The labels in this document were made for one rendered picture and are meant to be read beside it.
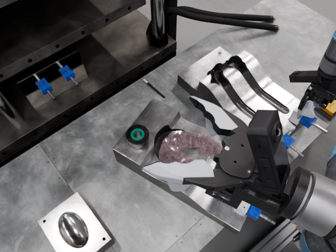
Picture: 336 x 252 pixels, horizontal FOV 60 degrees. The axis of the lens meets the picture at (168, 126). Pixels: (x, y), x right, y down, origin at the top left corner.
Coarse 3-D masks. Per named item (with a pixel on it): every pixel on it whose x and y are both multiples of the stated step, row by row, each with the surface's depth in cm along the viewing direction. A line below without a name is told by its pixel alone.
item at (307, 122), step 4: (296, 108) 106; (292, 112) 106; (296, 112) 105; (292, 116) 107; (296, 116) 106; (300, 116) 104; (304, 116) 105; (292, 120) 108; (296, 120) 107; (300, 120) 106; (304, 120) 104; (308, 120) 104; (312, 120) 104; (296, 124) 108; (304, 124) 105; (308, 124) 104; (312, 124) 104; (316, 124) 104; (320, 128) 103; (324, 132) 102
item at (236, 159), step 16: (224, 144) 41; (240, 144) 40; (224, 160) 38; (240, 160) 38; (240, 176) 37; (256, 176) 38; (288, 176) 40; (304, 176) 37; (208, 192) 43; (240, 192) 39; (256, 192) 42; (272, 192) 39; (288, 192) 38; (304, 192) 36; (272, 208) 41; (288, 208) 37
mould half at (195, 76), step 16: (192, 64) 128; (208, 64) 128; (256, 64) 120; (192, 80) 123; (208, 80) 114; (240, 80) 116; (256, 80) 119; (208, 96) 115; (224, 96) 113; (240, 96) 115; (256, 96) 116; (288, 96) 116; (240, 112) 112; (288, 112) 112; (288, 128) 108
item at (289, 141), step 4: (284, 128) 105; (284, 132) 104; (284, 136) 105; (288, 136) 105; (284, 140) 104; (288, 140) 104; (292, 140) 104; (288, 144) 103; (292, 148) 103; (296, 148) 103; (296, 152) 103; (300, 152) 102
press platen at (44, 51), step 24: (24, 0) 122; (48, 0) 122; (72, 0) 122; (96, 0) 122; (120, 0) 122; (144, 0) 127; (0, 24) 115; (24, 24) 115; (48, 24) 115; (72, 24) 115; (96, 24) 118; (0, 48) 108; (24, 48) 108; (48, 48) 110; (0, 72) 104
